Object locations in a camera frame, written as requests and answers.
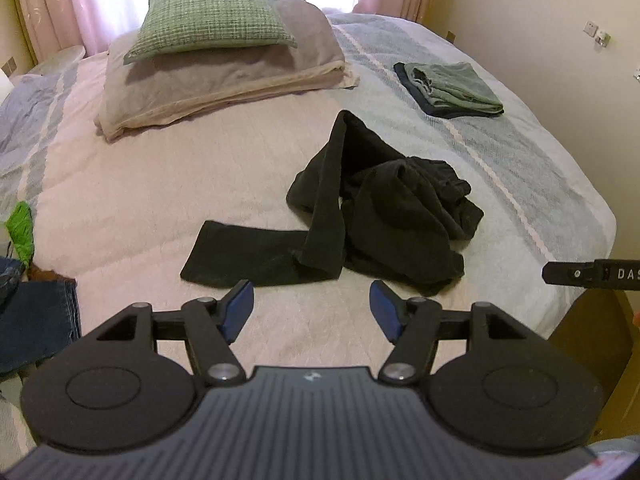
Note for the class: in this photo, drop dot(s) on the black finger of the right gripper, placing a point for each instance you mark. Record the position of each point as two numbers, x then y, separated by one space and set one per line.
614 274

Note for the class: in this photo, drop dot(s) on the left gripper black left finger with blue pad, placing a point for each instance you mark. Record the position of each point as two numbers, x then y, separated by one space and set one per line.
208 327

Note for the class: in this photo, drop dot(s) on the green checked cushion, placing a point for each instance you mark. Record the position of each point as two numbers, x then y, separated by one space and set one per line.
173 26

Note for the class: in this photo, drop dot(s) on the pink curtain left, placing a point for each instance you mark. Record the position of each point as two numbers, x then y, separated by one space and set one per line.
50 26

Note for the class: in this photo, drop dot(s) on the dark blue jeans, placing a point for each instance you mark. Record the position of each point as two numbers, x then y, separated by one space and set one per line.
38 318

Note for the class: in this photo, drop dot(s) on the folded green grey clothes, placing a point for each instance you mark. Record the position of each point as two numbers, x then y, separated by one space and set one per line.
448 90

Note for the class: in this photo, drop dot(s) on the taupe pillow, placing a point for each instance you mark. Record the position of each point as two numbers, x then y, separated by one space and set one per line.
160 90

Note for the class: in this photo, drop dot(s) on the white wall socket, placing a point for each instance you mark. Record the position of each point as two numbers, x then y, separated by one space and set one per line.
600 36

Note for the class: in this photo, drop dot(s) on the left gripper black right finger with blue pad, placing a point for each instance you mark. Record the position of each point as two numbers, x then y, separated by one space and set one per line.
415 327

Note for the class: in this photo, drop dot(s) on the black pants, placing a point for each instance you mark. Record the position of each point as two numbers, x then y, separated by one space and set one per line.
371 209

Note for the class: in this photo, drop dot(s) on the bright green cloth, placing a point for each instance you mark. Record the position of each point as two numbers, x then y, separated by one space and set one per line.
20 228

